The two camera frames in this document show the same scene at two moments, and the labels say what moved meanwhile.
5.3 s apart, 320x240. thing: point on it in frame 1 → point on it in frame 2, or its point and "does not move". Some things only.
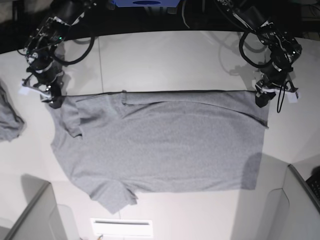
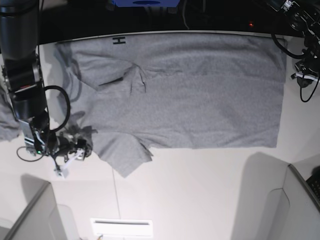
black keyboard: x=313 y=184 does not move
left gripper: x=47 y=71 → x=59 y=145
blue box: x=146 y=3 does not move
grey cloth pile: x=12 y=125 does not move
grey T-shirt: x=116 y=144 → x=213 y=90
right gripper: x=275 y=73 → x=306 y=68
